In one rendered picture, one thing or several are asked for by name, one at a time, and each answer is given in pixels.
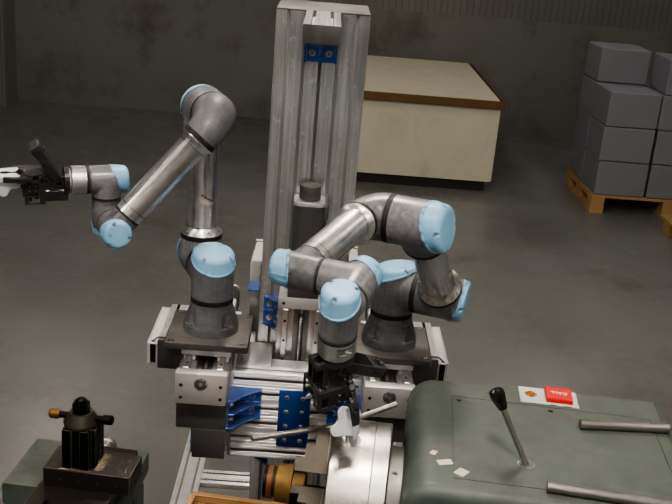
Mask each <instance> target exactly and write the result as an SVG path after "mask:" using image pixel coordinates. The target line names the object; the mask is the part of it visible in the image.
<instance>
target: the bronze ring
mask: <svg viewBox="0 0 672 504"><path fill-rule="evenodd" d="M294 467H295V463H293V464H285V463H279V465H278V466H276V464H266V466H265V470H264V475H263V482H262V498H266V499H272V498H274V501H275V502H282V503H287V504H289V493H290V489H291V485H297V486H307V476H308V473H307V472H306V471H297V470H294Z"/></svg>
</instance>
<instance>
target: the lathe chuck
mask: <svg viewBox="0 0 672 504"><path fill-rule="evenodd" d="M377 423H378V422H375V421H367V420H360V430H359V435H358V436H357V437H359V438H360V439H361V444H360V445H359V446H357V447H351V446H349V445H347V444H346V438H347V437H349V436H341V437H333V438H332V444H331V450H330V457H329V464H328V471H327V478H326V486H325V494H324V503H323V504H368V498H369V489H370V480H371V471H372V463H373V454H374V446H375V438H376V430H377Z"/></svg>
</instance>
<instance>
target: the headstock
mask: <svg viewBox="0 0 672 504"><path fill-rule="evenodd" d="M495 387H502V388H503V390H504V391H505V394H506V400H507V411H508V414H509V416H510V419H511V421H512V424H513V426H514V429H515V431H516V433H517V436H518V438H519V441H520V443H521V446H522V448H523V450H524V453H525V455H526V458H527V460H530V461H532V462H534V464H535V468H533V469H523V468H521V467H519V466H518V464H517V462H518V460H520V456H519V454H518V451H517V449H516V446H515V444H514V442H513V439H512V437H511V434H510V432H509V429H508V427H507V425H506V422H505V420H504V417H503V415H502V412H501V411H499V410H498V408H497V407H496V406H495V404H494V403H493V402H492V400H491V399H490V395H489V392H490V390H491V389H493V388H495ZM575 394H576V397H577V401H578V405H579V408H570V407H562V406H554V405H545V404H537V403H529V402H521V401H520V395H519V389H518V387H512V386H501V385H490V384H479V383H467V382H453V381H438V380H429V381H424V382H422V383H420V384H418V385H417V386H415V387H414V388H413V390H412V391H411V393H410V395H409V398H408V404H407V413H406V421H405V430H404V439H403V447H404V462H403V473H402V483H401V493H400V503H399V504H621V503H614V502H608V501H601V500H595V499H588V498H582V497H576V496H569V495H563V494H556V493H550V492H546V483H547V481H554V482H561V483H567V484H574V485H581V486H587V487H594V488H600V489H607V490H613V491H620V492H626V493H633V494H639V495H646V496H652V497H659V498H666V499H672V431H671V430H670V433H653V432H633V431H612V430H592V429H580V428H579V425H578V423H579V419H595V420H615V421H635V422H655V423H668V422H667V420H666V417H665V415H664V413H663V411H662V409H661V407H660V406H659V405H658V404H656V403H654V402H646V401H637V400H628V399H620V398H611V397H603V396H594V395H586V394H578V393H575ZM432 450H435V451H438V452H437V453H436V454H435V455H433V454H430V452H431V451H432ZM444 459H451V461H452V462H453V464H449V465H439V464H438V462H437V460H444ZM459 468H463V469H465V470H467V471H469V473H468V474H466V475H465V476H463V477H461V476H459V475H457V474H455V473H453V472H454V471H456V470H457V469H459Z"/></svg>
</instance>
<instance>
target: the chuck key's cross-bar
mask: <svg viewBox="0 0 672 504"><path fill-rule="evenodd" d="M395 407H397V403H396V402H392V403H390V404H387V405H384V406H381V407H378V408H376V409H373V410H370V411H367V412H365V413H362V414H361V418H360V420H362V419H365V418H368V417H371V416H373V415H376V414H379V413H382V412H384V411H387V410H390V409H393V408H395ZM334 424H335V423H332V424H326V425H319V426H312V427H305V428H298V429H291V430H285V431H278V432H271V433H264V434H257V435H252V436H251V441H259V440H266V439H273V438H279V437H286V436H293V435H299V434H306V433H313V432H319V431H326V430H330V429H331V427H332V426H333V425H334Z"/></svg>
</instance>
